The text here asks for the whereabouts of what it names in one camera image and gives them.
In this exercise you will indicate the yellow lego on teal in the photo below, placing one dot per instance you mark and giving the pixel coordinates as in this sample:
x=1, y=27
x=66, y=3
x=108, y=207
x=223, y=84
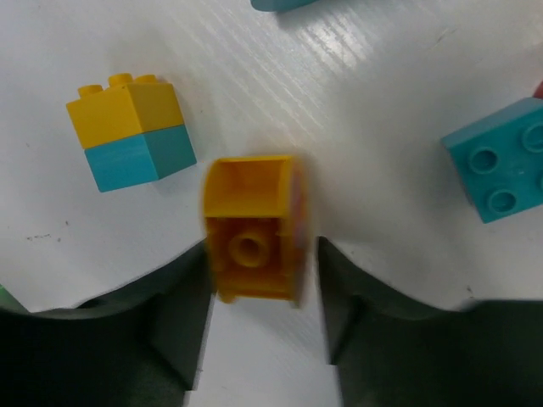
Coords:
x=127, y=107

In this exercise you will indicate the teal small square lego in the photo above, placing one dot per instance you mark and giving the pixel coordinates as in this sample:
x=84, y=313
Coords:
x=499, y=159

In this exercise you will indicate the orange rounded lego brick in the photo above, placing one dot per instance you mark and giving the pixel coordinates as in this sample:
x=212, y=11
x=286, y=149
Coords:
x=257, y=223

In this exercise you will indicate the teal lego under yellow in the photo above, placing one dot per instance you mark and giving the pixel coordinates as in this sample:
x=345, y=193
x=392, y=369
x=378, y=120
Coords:
x=140, y=159

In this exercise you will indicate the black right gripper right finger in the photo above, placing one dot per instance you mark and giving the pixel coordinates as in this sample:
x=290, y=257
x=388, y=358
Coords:
x=391, y=350

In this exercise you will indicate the lime green small lego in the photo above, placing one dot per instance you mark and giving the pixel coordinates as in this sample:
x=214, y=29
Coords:
x=7, y=301

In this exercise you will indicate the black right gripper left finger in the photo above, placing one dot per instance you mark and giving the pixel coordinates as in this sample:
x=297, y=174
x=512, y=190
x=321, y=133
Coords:
x=139, y=345

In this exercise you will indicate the teal rounded lego brick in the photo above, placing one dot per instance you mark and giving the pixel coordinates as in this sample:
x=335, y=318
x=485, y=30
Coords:
x=279, y=6

